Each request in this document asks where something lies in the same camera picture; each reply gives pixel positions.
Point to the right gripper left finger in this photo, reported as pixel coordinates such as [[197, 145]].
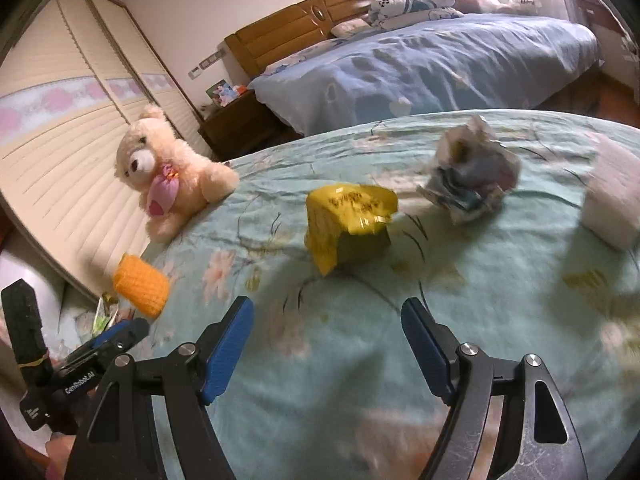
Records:
[[117, 438]]

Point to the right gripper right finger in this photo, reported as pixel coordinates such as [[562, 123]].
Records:
[[536, 437]]

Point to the person's left hand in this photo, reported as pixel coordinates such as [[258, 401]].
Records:
[[58, 450]]

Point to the orange knitted cup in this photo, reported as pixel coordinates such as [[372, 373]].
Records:
[[146, 288]]

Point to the cream teddy bear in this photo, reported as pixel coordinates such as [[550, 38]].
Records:
[[174, 182]]

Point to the white tissue pack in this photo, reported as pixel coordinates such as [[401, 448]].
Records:
[[611, 205]]

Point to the crumpled grey paper ball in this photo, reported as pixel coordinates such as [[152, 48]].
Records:
[[471, 172]]

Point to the yellow crumpled wrapper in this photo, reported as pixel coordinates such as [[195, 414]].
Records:
[[348, 223]]

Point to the green floral bed sheet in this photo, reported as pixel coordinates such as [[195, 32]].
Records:
[[327, 386]]

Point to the dark wooden nightstand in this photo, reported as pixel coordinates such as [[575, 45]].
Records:
[[244, 126]]

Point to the framed photo on nightstand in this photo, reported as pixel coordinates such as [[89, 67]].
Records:
[[222, 93]]

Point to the blue bed cover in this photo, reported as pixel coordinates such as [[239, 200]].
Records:
[[476, 62]]

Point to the wooden headboard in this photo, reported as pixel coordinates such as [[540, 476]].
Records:
[[289, 30]]

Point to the pink plush toy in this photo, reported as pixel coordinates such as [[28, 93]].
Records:
[[483, 6]]

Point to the blue white pillow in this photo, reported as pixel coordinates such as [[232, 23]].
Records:
[[392, 14]]

